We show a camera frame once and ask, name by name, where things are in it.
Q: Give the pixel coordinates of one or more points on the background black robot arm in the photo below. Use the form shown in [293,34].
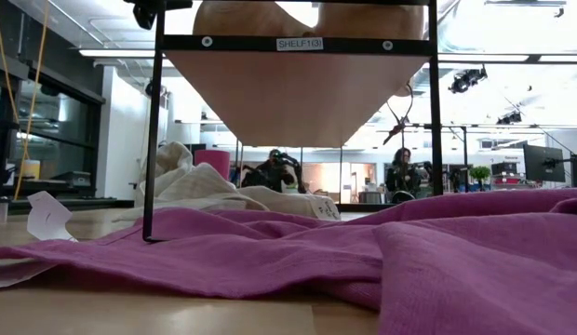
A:
[251,177]
[295,167]

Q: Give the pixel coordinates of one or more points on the green potted plant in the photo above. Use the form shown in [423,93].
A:
[480,174]

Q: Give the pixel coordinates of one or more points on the white cloth tag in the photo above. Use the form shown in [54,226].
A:
[46,218]

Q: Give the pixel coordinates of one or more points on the pink plastic tumbler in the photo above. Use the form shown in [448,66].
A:
[214,163]

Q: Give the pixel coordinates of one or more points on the metal pot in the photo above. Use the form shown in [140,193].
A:
[371,197]

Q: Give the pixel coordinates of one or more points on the handwritten white fabric label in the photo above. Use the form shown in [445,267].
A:
[326,209]

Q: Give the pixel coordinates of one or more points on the white shelf label sticker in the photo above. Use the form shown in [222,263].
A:
[299,44]

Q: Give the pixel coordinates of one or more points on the black metal table frame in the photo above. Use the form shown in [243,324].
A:
[84,203]

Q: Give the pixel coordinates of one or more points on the white cloth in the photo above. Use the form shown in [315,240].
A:
[191,186]

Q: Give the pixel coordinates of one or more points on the black desktop device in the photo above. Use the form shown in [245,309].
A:
[72,179]

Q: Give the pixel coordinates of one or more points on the black ceiling spotlight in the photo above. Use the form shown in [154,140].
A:
[465,81]
[509,118]

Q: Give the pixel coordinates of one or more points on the person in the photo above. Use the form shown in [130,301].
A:
[402,177]
[270,174]

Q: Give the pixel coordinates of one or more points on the ceiling light strip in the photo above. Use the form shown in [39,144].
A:
[121,53]
[484,58]

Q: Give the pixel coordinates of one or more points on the yellow container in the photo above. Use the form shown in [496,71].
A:
[30,170]

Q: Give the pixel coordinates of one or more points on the magenta cloth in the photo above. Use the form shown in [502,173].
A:
[270,260]

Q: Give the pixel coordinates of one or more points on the black computer monitor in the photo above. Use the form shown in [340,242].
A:
[544,163]

